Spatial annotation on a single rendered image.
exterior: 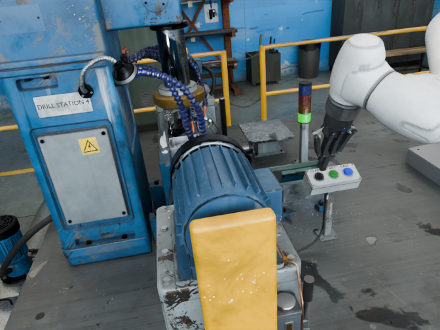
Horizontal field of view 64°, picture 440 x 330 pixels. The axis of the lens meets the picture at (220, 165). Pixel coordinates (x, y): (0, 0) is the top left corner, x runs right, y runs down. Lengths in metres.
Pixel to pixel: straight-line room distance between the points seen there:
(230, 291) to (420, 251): 0.90
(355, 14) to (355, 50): 5.79
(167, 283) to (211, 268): 0.17
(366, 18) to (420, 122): 5.95
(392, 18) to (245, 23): 2.45
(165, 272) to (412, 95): 0.61
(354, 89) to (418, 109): 0.14
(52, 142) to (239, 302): 0.75
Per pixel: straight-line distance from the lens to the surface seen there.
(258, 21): 6.50
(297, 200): 1.45
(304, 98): 1.67
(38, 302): 1.34
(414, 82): 0.85
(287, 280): 0.74
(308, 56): 6.45
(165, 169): 1.19
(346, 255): 1.31
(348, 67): 0.86
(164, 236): 0.82
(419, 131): 0.82
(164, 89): 1.21
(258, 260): 0.57
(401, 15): 7.07
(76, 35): 1.05
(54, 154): 1.16
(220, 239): 0.53
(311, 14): 6.81
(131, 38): 4.38
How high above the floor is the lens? 1.66
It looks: 28 degrees down
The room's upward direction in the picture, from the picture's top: 5 degrees counter-clockwise
